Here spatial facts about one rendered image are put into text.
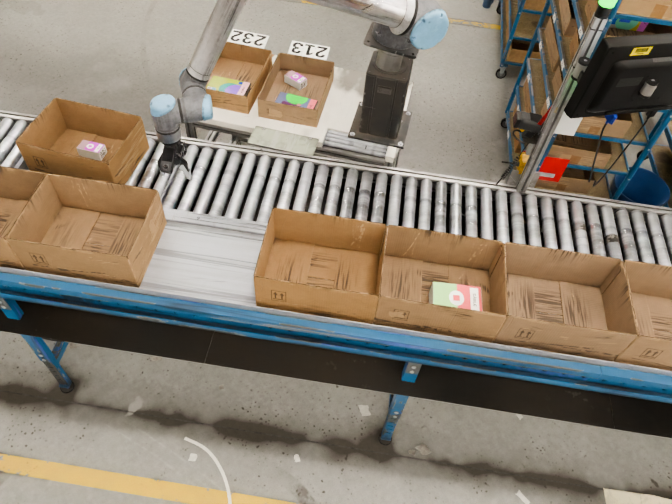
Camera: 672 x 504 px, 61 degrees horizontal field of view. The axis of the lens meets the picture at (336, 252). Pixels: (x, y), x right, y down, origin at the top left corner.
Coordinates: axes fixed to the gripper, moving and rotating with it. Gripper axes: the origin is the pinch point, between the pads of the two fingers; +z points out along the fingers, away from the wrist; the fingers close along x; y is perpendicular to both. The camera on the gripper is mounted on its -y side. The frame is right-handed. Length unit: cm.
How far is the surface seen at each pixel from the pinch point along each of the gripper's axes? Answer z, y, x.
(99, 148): -0.1, 10.0, 36.1
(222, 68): 4, 81, 3
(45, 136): -2, 10, 59
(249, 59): 3, 90, -9
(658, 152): 67, 144, -256
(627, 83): -61, 16, -156
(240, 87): 0, 64, -11
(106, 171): -7.2, -8.6, 23.7
